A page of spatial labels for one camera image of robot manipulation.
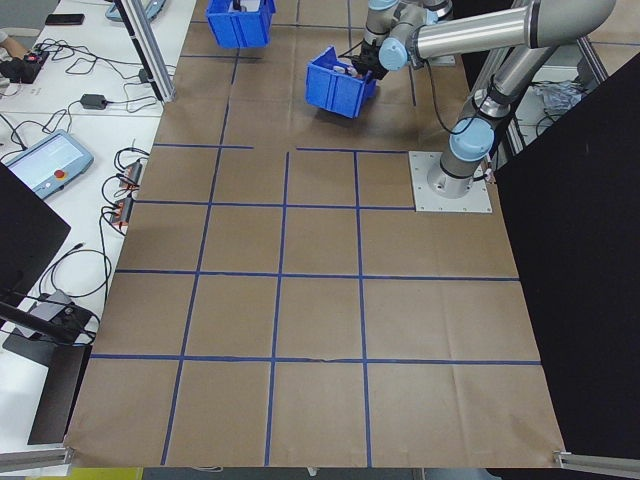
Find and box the metal V-shaped frame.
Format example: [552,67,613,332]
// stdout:
[502,34,614,156]

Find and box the blue plastic button bin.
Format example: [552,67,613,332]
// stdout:
[304,44,380,121]

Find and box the aluminium profile post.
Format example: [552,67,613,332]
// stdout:
[110,0,177,105]

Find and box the bystander bare hand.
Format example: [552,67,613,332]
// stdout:
[0,34,27,62]

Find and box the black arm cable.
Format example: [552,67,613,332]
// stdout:
[337,42,459,136]

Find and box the black monitor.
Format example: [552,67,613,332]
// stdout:
[0,162,72,301]

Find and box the aluminium profile bar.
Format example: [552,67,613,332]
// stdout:
[552,449,640,474]
[0,446,76,476]

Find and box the black monitor stand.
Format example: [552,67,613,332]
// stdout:
[0,294,101,446]

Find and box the white crumpled plastic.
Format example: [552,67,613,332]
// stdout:
[529,79,594,119]

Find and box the grey orange cable hub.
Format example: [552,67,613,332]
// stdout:
[105,196,136,232]
[115,157,147,193]

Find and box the black frame cover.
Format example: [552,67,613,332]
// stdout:
[459,47,640,474]

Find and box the black box with red button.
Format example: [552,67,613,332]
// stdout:
[0,47,50,85]

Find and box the blue plastic capacitor bin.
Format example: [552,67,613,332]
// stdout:
[206,0,277,50]

